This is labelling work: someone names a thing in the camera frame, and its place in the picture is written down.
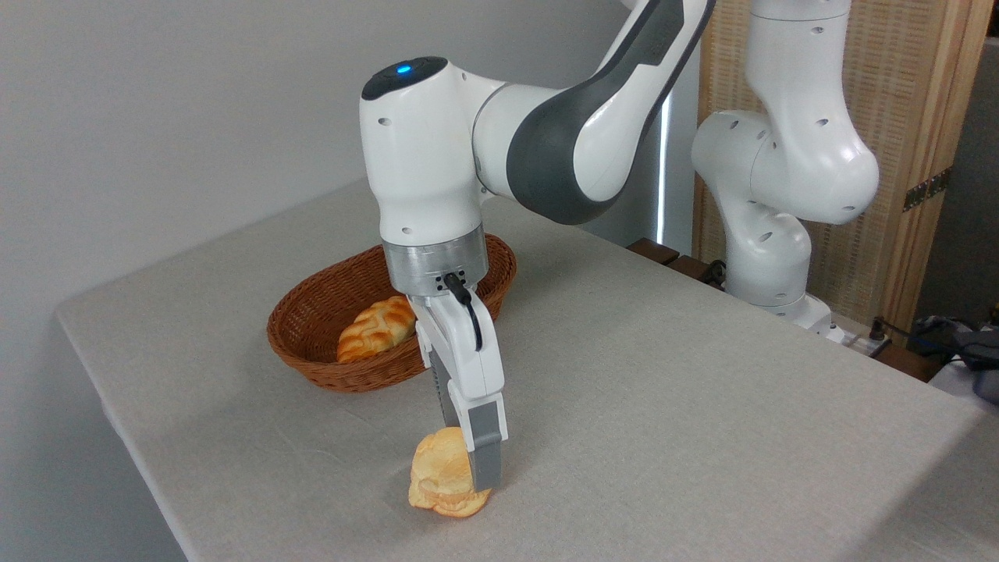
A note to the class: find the round pale bread bun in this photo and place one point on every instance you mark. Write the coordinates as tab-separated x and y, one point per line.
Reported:
437	468

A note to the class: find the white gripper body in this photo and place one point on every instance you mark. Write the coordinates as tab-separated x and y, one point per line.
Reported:
464	359

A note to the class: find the grey tablecloth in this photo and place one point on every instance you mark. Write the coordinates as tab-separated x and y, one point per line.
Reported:
663	429

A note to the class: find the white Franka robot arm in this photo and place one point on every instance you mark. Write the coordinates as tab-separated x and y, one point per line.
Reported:
421	156

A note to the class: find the braided golden bread loaf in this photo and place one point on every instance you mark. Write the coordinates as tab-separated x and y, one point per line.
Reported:
378	328

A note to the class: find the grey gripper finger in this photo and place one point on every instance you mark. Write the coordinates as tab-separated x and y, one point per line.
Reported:
446	406
485	441

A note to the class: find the dark bag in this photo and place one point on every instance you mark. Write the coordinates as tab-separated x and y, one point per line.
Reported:
968	347

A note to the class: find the brown wicker basket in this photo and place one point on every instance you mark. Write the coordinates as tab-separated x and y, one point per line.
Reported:
312	343

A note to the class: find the dark metal screen hinge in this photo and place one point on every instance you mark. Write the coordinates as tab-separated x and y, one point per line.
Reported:
927	190

